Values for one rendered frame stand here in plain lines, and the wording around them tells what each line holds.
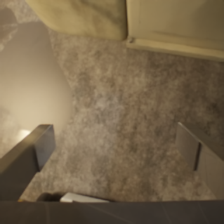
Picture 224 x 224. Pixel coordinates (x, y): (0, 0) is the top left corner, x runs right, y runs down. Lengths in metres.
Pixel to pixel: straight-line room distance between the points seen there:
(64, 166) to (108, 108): 0.44
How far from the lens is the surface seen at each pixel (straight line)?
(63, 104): 1.07
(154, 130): 0.97
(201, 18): 0.88
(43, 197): 1.03
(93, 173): 1.03
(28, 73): 1.25
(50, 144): 0.16
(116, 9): 0.89
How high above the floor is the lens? 0.97
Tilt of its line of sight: 80 degrees down
